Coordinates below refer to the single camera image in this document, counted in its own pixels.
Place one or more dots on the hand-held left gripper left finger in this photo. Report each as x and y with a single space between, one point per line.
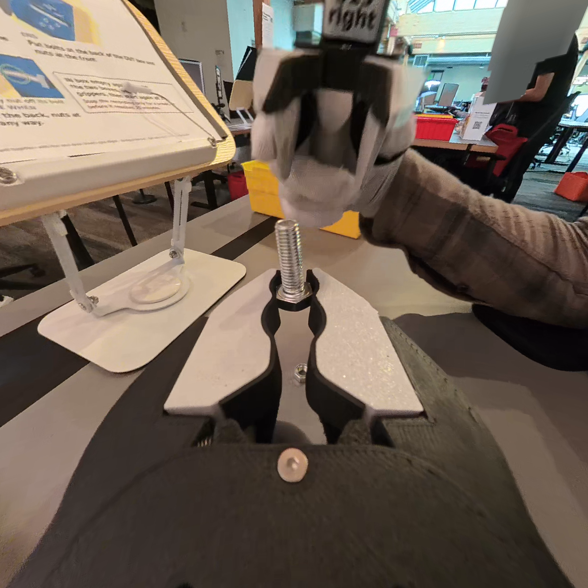
225 358

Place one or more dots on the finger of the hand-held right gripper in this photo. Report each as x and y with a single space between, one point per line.
275 138
376 138

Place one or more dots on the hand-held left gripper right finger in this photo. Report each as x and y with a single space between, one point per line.
363 358

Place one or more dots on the silver hex nut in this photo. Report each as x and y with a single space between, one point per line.
301 371
298 299

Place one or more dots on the silver hex bolt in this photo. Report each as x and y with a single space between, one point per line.
288 257

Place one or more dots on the person's right forearm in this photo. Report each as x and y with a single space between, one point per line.
459 257

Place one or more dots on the person's right hand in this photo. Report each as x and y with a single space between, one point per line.
321 197

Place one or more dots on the yellow plastic parts bin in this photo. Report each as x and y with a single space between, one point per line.
262 193

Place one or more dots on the red plastic bin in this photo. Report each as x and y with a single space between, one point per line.
436 128

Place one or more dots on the small red bin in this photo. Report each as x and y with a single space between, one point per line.
238 186

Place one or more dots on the wooden desk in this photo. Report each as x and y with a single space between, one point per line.
441 144

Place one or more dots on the white sign card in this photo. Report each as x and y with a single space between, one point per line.
477 121

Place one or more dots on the computer monitor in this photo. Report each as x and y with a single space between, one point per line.
190 76

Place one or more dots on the red office chair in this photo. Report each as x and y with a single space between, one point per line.
505 147

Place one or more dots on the black office chair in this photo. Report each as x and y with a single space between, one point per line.
542 156

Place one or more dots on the printed instruction sheet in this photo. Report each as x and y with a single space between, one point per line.
92 105

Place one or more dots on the orange bag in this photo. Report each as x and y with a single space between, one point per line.
572 186

